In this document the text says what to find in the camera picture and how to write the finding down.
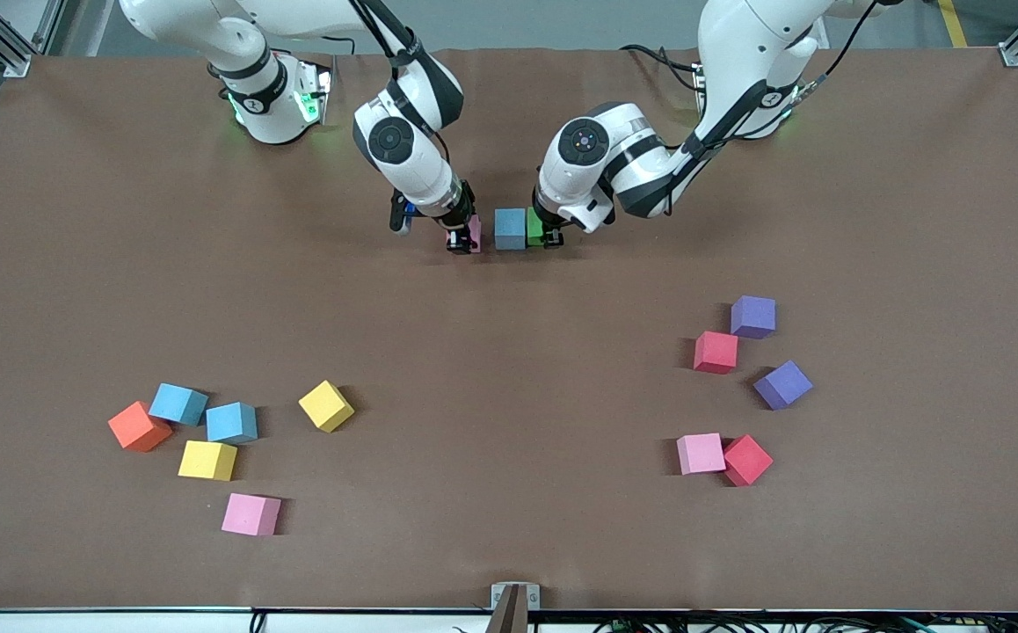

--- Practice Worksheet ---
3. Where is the blue foam block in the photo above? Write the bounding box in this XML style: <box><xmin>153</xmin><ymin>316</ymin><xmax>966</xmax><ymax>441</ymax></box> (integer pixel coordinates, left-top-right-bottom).
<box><xmin>149</xmin><ymin>383</ymin><xmax>209</xmax><ymax>427</ymax></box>
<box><xmin>206</xmin><ymin>402</ymin><xmax>258</xmax><ymax>443</ymax></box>
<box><xmin>494</xmin><ymin>208</ymin><xmax>528</xmax><ymax>251</ymax></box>

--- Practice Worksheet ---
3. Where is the red foam block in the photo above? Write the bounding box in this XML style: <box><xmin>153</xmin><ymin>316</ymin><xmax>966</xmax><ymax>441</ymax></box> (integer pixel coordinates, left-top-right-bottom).
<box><xmin>694</xmin><ymin>331</ymin><xmax>739</xmax><ymax>375</ymax></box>
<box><xmin>723</xmin><ymin>434</ymin><xmax>774</xmax><ymax>487</ymax></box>

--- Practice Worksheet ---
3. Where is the yellow foam block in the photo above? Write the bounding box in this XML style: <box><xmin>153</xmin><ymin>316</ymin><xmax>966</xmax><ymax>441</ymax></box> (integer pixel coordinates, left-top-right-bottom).
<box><xmin>298</xmin><ymin>380</ymin><xmax>355</xmax><ymax>433</ymax></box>
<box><xmin>178</xmin><ymin>440</ymin><xmax>238</xmax><ymax>482</ymax></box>

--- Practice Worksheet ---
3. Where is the orange foam block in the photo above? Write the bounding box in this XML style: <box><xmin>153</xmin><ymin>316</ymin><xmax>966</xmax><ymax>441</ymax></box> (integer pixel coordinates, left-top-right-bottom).
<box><xmin>108</xmin><ymin>401</ymin><xmax>173</xmax><ymax>453</ymax></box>

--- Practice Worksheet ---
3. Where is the table cover mat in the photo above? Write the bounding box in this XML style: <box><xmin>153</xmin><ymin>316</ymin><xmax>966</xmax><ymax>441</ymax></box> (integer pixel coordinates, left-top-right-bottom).
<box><xmin>0</xmin><ymin>46</ymin><xmax>1018</xmax><ymax>614</ymax></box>

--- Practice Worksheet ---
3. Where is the grey metal bracket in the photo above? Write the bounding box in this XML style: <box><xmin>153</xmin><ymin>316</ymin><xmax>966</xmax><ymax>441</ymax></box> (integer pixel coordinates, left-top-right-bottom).
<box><xmin>487</xmin><ymin>582</ymin><xmax>541</xmax><ymax>633</ymax></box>

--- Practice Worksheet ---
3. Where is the black left arm base cable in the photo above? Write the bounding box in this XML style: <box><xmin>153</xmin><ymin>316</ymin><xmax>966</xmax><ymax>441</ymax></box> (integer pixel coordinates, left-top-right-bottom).
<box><xmin>619</xmin><ymin>42</ymin><xmax>703</xmax><ymax>93</ymax></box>

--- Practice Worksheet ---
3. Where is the purple foam block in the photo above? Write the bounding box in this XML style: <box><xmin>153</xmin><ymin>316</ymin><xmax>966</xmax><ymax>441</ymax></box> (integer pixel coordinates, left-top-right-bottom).
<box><xmin>731</xmin><ymin>295</ymin><xmax>777</xmax><ymax>339</ymax></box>
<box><xmin>753</xmin><ymin>360</ymin><xmax>814</xmax><ymax>411</ymax></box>

